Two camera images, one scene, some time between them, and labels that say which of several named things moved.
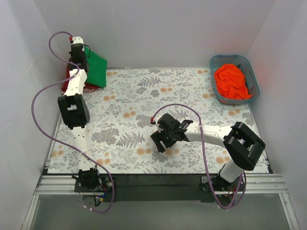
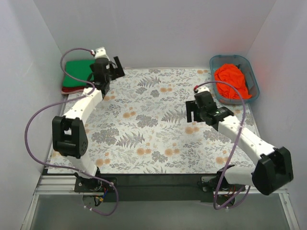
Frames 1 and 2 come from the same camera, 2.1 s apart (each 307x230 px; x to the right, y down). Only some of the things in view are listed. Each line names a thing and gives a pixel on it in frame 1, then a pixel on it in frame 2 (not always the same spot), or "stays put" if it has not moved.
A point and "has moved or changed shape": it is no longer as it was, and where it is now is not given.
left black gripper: (78, 62) -> (117, 69)
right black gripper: (161, 140) -> (192, 110)
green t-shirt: (97, 70) has moved or changed shape
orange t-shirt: (230, 82) stays put
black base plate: (157, 188) stays put
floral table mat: (122, 115) stays put
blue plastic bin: (242, 63) stays put
